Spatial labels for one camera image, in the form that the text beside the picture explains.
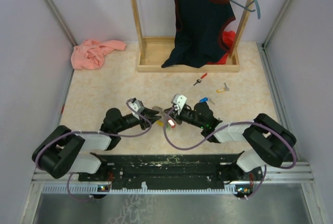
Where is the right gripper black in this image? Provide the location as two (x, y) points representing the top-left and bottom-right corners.
(164, 106), (205, 129)

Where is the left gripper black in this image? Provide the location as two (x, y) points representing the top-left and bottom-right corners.
(116, 106), (162, 133)

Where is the large keyring with rings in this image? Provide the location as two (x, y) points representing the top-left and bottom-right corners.
(152, 106), (172, 129)

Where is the key with red tag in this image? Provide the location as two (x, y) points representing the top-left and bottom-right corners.
(168, 119), (176, 128)

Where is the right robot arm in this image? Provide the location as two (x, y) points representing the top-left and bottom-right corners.
(164, 103), (297, 182)

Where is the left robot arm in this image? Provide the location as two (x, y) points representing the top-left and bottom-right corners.
(32, 107), (162, 179)

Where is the key with blue tag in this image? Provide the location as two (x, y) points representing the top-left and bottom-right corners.
(199, 97), (215, 105)

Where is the key with yellow tag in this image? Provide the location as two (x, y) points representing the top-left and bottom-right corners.
(216, 83), (229, 93)

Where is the wooden clothes rack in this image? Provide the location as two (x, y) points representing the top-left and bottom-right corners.
(130, 0), (261, 72)

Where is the pink cloth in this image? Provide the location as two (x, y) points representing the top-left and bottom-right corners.
(71, 39), (126, 70)

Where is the red cloth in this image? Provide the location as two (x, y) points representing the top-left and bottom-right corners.
(207, 31), (236, 65)

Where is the dark navy tank top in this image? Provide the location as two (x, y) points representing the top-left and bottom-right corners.
(161, 0), (236, 68)

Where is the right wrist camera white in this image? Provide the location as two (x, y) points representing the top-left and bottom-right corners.
(171, 94), (187, 111)

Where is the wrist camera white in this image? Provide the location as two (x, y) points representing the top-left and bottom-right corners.
(126, 98), (145, 119)
(171, 94), (187, 111)

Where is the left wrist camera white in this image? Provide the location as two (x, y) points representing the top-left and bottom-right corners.
(126, 98), (145, 119)

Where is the key with red strap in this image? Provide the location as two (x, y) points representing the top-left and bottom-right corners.
(193, 73), (208, 86)

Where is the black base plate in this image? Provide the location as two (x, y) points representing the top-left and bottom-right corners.
(79, 154), (263, 190)

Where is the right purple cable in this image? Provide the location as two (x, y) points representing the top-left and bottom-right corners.
(163, 108), (298, 200)

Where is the purple cable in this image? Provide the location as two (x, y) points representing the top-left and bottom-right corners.
(35, 101), (153, 204)
(163, 108), (298, 200)

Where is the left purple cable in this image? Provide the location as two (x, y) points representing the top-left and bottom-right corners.
(35, 101), (153, 204)

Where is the slotted cable duct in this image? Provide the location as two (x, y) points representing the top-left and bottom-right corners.
(41, 183), (253, 195)

